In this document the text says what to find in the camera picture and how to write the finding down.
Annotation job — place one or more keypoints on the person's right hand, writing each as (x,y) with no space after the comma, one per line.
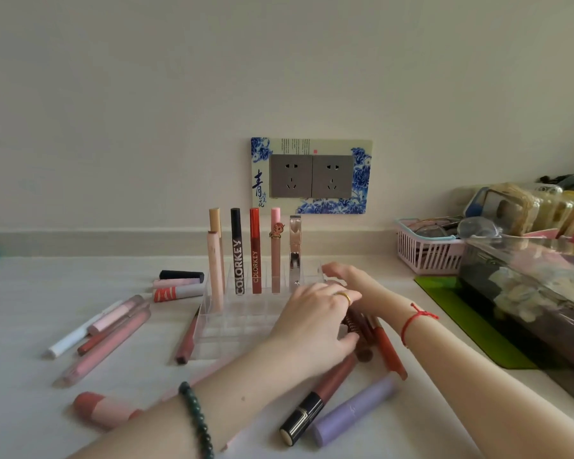
(373,301)

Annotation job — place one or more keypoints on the person's left hand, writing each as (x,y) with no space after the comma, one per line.
(311,329)

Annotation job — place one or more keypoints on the striped brown lip tube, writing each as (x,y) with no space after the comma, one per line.
(359,329)

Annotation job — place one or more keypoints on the orange lipgloss silver cap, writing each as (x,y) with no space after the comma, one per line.
(390,351)

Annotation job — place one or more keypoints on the black cap pink lipgloss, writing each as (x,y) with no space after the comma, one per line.
(315,401)

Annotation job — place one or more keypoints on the clear acrylic lipstick organizer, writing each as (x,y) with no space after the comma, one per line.
(234,325)

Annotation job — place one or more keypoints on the silver square lipstick with charm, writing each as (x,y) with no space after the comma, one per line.
(295,248)

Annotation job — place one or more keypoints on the pink tube with charm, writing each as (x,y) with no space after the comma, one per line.
(275,253)

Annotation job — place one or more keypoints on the lavender lipstick tube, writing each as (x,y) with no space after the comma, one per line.
(354,411)

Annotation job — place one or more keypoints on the red Colorkey lip tube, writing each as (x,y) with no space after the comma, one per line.
(255,253)

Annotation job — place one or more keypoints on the black Colorkey lip tube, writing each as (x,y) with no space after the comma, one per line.
(236,262)

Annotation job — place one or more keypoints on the pink gloss black cap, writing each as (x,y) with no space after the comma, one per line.
(187,339)

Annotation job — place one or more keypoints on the white tube red stripes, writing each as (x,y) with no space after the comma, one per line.
(177,293)

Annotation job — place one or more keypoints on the black lipstick tube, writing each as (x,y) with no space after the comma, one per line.
(182,275)

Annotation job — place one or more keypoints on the pale pink slim tube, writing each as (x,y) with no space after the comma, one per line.
(177,282)

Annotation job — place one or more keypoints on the pink matte lipstick tube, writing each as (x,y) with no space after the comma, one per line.
(115,316)

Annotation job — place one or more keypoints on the dusty pink long lip gloss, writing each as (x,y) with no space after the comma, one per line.
(105,351)

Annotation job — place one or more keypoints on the coral pink capsule lipstick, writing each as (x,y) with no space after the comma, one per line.
(100,410)

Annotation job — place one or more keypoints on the white slim tube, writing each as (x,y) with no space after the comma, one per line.
(72,341)

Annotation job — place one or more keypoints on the person's left forearm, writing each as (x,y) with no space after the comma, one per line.
(210,406)

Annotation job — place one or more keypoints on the person's right forearm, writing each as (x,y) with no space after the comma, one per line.
(483,387)

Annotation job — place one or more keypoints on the clear plastic storage box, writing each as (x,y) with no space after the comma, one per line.
(531,291)

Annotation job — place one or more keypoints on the pink plastic basket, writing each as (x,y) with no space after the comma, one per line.
(425,258)

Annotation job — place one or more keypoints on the green mat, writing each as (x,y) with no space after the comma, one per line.
(459,310)

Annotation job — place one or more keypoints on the thin framed eyeglasses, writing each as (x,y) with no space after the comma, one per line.
(435,226)

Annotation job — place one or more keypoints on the glass bowl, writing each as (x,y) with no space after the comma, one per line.
(478,229)

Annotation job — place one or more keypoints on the clear container blue lid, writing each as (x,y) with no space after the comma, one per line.
(507,210)

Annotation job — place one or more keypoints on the clear container yellow lid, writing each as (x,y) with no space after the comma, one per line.
(571,210)

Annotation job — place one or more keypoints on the black pouch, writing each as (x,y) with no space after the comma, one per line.
(569,180)

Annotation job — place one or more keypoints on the blue floral socket frame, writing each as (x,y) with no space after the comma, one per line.
(361,186)

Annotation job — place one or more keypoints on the grey wall socket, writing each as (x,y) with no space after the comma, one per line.
(332,176)
(291,176)

